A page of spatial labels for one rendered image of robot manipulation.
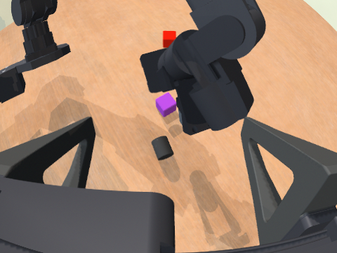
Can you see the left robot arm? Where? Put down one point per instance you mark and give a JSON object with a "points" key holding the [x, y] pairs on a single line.
{"points": [[228, 29]]}

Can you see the red cube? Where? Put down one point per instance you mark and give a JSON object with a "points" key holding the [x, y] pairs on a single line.
{"points": [[168, 38]]}

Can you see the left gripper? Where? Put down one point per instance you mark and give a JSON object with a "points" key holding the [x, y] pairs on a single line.
{"points": [[151, 62]]}

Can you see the black cylinder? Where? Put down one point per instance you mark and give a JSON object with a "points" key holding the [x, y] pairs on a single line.
{"points": [[162, 148]]}

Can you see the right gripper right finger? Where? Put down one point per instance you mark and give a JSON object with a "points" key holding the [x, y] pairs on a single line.
{"points": [[314, 184]]}

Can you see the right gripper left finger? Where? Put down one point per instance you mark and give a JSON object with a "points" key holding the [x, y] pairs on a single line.
{"points": [[29, 160]]}

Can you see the purple cube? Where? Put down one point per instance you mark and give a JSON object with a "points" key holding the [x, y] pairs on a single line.
{"points": [[166, 104]]}

